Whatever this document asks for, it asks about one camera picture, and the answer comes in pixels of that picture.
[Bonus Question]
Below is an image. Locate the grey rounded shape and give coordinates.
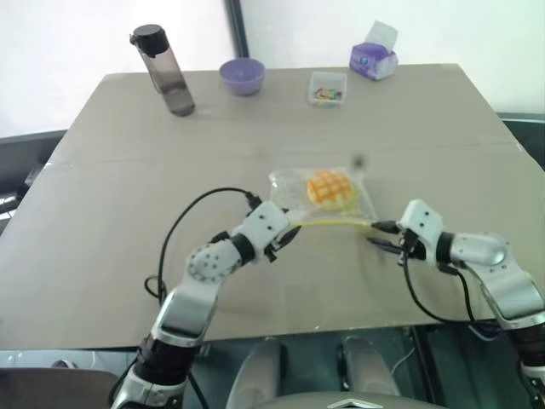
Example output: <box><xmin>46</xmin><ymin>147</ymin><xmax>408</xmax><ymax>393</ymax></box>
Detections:
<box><xmin>224</xmin><ymin>338</ymin><xmax>283</xmax><ymax>409</ymax></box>

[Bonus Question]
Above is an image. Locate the clear yellow-zip plastic bag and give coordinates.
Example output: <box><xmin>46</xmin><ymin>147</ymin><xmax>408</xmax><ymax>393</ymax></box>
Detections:
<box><xmin>267</xmin><ymin>166</ymin><xmax>378</xmax><ymax>233</ymax></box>

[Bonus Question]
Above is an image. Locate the dark rounded shape silver emblem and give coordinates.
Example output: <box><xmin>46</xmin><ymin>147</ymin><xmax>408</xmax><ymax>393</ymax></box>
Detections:
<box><xmin>250</xmin><ymin>390</ymin><xmax>446</xmax><ymax>409</ymax></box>

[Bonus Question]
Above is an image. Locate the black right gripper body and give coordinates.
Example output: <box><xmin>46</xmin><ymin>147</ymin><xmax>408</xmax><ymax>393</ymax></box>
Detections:
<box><xmin>398</xmin><ymin>228</ymin><xmax>427</xmax><ymax>262</ymax></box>

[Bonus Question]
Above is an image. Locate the smoky grey black-lid water bottle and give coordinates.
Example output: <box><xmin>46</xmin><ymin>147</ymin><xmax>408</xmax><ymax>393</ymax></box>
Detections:
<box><xmin>129</xmin><ymin>24</ymin><xmax>197</xmax><ymax>118</ymax></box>

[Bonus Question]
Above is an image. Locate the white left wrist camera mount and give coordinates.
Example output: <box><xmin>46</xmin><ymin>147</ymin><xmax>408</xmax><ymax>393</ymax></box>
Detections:
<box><xmin>244</xmin><ymin>200</ymin><xmax>291</xmax><ymax>253</ymax></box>

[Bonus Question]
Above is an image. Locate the black equipment beside table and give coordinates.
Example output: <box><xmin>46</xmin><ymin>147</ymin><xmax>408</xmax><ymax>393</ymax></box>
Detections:
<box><xmin>0</xmin><ymin>130</ymin><xmax>69</xmax><ymax>239</ymax></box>

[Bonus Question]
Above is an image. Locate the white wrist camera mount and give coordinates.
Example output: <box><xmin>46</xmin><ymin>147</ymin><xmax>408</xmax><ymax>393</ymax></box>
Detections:
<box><xmin>397</xmin><ymin>199</ymin><xmax>445</xmax><ymax>253</ymax></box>
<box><xmin>244</xmin><ymin>200</ymin><xmax>291</xmax><ymax>253</ymax></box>

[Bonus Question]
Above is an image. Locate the purple tissue pack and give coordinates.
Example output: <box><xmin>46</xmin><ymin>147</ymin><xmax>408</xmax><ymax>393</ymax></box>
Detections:
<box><xmin>348</xmin><ymin>20</ymin><xmax>400</xmax><ymax>82</ymax></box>

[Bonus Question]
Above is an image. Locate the dark window frame post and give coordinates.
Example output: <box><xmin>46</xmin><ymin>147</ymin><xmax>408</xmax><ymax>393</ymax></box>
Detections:
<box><xmin>224</xmin><ymin>0</ymin><xmax>250</xmax><ymax>60</ymax></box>

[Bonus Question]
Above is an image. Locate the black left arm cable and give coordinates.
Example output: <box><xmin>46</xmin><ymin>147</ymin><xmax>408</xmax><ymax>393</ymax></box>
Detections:
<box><xmin>144</xmin><ymin>186</ymin><xmax>263</xmax><ymax>308</ymax></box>

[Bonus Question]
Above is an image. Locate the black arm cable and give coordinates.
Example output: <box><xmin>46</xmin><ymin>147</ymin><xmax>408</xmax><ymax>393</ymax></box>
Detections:
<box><xmin>399</xmin><ymin>250</ymin><xmax>487</xmax><ymax>325</ymax></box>
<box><xmin>144</xmin><ymin>186</ymin><xmax>263</xmax><ymax>308</ymax></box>

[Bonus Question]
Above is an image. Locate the purple bowl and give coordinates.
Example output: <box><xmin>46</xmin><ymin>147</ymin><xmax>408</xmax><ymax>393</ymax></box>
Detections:
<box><xmin>219</xmin><ymin>58</ymin><xmax>267</xmax><ymax>98</ymax></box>

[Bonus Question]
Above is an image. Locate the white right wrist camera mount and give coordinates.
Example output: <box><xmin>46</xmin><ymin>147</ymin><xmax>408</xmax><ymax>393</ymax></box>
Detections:
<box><xmin>397</xmin><ymin>199</ymin><xmax>445</xmax><ymax>253</ymax></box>

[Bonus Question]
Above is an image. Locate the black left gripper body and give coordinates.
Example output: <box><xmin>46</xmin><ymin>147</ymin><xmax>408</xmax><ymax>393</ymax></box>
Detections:
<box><xmin>262</xmin><ymin>236</ymin><xmax>285</xmax><ymax>262</ymax></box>

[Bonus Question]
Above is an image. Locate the round orange-crusted bread bun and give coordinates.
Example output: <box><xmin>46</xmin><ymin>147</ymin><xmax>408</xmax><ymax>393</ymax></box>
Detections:
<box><xmin>306</xmin><ymin>169</ymin><xmax>353</xmax><ymax>211</ymax></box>

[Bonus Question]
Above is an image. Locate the clear box with colourful bits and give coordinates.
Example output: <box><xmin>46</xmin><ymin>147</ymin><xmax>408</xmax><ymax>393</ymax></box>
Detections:
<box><xmin>307</xmin><ymin>71</ymin><xmax>348</xmax><ymax>110</ymax></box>

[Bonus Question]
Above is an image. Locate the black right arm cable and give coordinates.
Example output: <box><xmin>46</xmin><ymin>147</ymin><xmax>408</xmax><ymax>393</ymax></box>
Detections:
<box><xmin>399</xmin><ymin>250</ymin><xmax>487</xmax><ymax>325</ymax></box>

